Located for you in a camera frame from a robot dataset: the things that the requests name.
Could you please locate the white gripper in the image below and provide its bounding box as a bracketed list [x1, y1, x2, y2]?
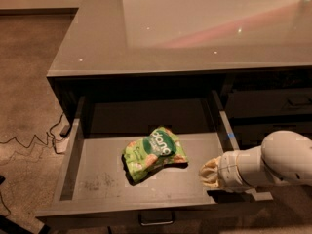
[199, 146, 261, 192]

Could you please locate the grey drawer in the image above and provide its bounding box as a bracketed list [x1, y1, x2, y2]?
[36, 92, 272, 230]
[232, 122, 312, 149]
[225, 88, 312, 118]

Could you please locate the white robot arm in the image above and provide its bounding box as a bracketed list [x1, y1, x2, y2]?
[199, 131, 312, 192]

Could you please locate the grey drawer cabinet with glass top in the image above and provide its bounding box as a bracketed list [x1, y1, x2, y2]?
[45, 0, 312, 148]

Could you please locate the green snack bag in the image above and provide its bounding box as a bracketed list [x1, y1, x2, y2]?
[122, 127, 188, 184]

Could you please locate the black power adapter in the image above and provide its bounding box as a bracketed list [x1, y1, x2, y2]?
[59, 125, 70, 137]

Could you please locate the black stand leg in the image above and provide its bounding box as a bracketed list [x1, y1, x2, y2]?
[0, 175, 52, 234]

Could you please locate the thin black tangled wire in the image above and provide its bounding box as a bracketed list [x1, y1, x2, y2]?
[0, 112, 71, 157]

